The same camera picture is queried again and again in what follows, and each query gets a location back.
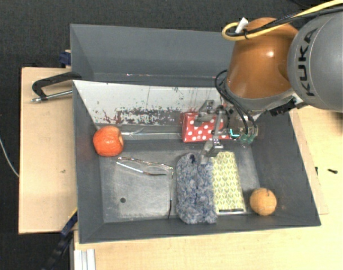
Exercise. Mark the red white-dotted box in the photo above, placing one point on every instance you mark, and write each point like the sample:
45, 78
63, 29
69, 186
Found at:
196, 132

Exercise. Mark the grey metal bin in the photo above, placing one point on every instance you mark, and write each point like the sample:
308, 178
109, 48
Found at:
143, 190

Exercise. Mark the clear frame eyeglasses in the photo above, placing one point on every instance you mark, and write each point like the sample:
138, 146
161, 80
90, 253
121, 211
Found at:
149, 169

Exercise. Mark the orange fruit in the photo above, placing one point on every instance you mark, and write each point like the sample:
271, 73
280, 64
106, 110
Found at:
107, 141

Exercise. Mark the blue fuzzy cloth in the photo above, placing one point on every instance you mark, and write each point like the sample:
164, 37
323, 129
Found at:
194, 190

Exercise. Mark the tan ball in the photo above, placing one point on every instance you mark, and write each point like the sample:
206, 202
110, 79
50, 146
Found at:
263, 202

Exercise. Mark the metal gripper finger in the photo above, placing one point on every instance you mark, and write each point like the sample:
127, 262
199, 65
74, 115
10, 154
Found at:
212, 149
205, 111

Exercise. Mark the small black screw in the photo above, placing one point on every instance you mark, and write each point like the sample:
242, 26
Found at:
333, 171

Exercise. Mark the yellow-green patterned box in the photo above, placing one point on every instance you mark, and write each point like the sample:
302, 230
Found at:
227, 184

